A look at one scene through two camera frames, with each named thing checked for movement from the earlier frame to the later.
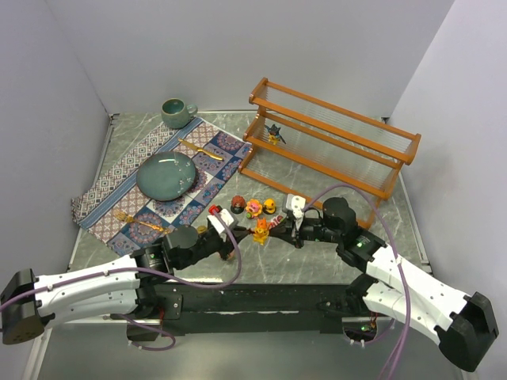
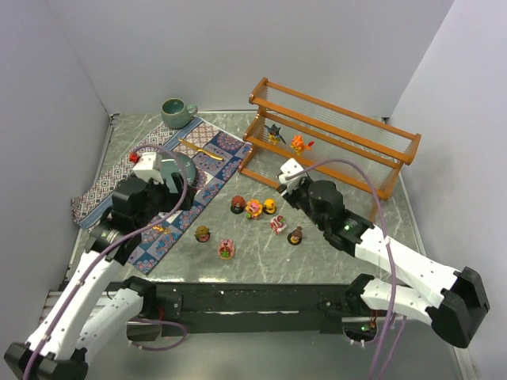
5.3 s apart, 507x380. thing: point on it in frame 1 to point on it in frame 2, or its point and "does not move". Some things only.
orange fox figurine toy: (261, 233) to (299, 146)
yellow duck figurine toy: (269, 206) does not move
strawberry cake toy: (276, 221) does not move
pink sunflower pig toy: (253, 208) does not move
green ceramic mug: (175, 112) does not move
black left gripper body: (222, 239) to (170, 194)
